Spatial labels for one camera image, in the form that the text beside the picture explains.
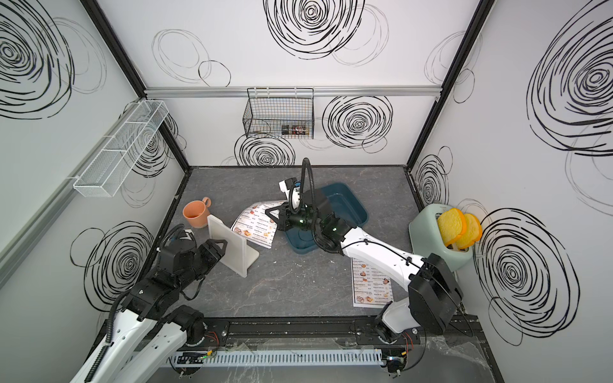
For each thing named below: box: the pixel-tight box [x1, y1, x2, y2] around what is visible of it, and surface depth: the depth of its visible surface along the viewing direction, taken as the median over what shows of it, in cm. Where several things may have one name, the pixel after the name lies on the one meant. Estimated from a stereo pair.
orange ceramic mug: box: [181, 196, 212, 229], surface depth 98 cm
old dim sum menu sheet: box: [351, 257, 395, 308], surface depth 84 cm
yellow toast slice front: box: [437, 208, 467, 246], surface depth 79 cm
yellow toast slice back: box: [456, 213, 483, 250], surface depth 76 cm
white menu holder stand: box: [207, 214, 261, 278], surface depth 79 cm
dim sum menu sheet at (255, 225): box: [230, 200, 288, 249], surface depth 73 cm
